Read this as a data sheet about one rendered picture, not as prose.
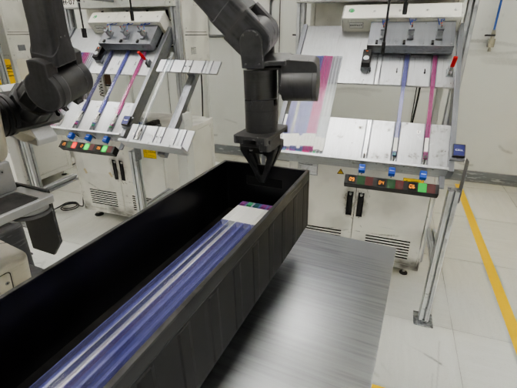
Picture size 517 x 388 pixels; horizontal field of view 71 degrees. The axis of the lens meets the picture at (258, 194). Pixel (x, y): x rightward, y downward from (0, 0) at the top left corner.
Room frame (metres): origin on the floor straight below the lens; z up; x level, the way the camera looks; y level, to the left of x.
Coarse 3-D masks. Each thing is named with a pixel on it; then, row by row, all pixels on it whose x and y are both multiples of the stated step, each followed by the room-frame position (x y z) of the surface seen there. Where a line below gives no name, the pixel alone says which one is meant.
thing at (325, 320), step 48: (336, 240) 0.62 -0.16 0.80; (288, 288) 0.47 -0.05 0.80; (336, 288) 0.47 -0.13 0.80; (384, 288) 0.47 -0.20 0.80; (240, 336) 0.37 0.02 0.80; (288, 336) 0.37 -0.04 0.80; (336, 336) 0.37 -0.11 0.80; (240, 384) 0.30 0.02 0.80; (288, 384) 0.30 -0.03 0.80; (336, 384) 0.30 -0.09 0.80
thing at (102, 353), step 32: (224, 224) 0.53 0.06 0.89; (192, 256) 0.43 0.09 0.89; (224, 256) 0.43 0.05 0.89; (160, 288) 0.36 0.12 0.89; (192, 288) 0.36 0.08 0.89; (128, 320) 0.31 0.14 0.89; (160, 320) 0.31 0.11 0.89; (96, 352) 0.26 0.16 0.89; (128, 352) 0.26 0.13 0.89; (32, 384) 0.23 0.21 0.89; (64, 384) 0.23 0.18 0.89; (96, 384) 0.23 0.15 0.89
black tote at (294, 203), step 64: (192, 192) 0.56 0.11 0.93; (256, 192) 0.64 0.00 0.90; (128, 256) 0.41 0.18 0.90; (256, 256) 0.39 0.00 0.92; (0, 320) 0.26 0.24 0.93; (64, 320) 0.31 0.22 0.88; (192, 320) 0.26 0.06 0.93; (0, 384) 0.24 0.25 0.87; (128, 384) 0.18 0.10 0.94; (192, 384) 0.25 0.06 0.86
